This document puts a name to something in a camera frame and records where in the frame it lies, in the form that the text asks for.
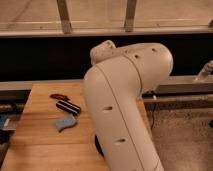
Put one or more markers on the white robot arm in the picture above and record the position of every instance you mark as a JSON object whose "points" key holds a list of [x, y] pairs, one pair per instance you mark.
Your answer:
{"points": [[117, 77]]}

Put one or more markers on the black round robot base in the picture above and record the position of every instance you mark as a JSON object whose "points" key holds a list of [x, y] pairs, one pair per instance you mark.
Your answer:
{"points": [[98, 147]]}

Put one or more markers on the blue plastic piece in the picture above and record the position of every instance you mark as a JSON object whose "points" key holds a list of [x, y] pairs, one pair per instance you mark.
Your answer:
{"points": [[64, 123]]}

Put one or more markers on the black striped rectangular block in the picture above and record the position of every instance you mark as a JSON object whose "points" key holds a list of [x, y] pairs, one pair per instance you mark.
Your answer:
{"points": [[68, 107]]}

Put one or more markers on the metal window post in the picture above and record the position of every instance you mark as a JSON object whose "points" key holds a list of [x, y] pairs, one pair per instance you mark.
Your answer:
{"points": [[130, 15], [64, 16]]}

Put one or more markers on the dark red small object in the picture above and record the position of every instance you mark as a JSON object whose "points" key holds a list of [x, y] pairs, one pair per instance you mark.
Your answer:
{"points": [[59, 97]]}

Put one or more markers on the white object at right edge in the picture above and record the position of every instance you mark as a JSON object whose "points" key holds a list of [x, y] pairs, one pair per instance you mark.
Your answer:
{"points": [[205, 72]]}

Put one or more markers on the blue object at left edge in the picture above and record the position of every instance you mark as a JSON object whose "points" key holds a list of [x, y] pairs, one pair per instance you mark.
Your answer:
{"points": [[7, 123]]}

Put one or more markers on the right metal window post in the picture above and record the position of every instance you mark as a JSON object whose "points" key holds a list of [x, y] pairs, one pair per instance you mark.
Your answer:
{"points": [[130, 15]]}

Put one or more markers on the left metal window post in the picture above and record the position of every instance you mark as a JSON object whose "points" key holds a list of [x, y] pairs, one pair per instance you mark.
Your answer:
{"points": [[64, 16]]}

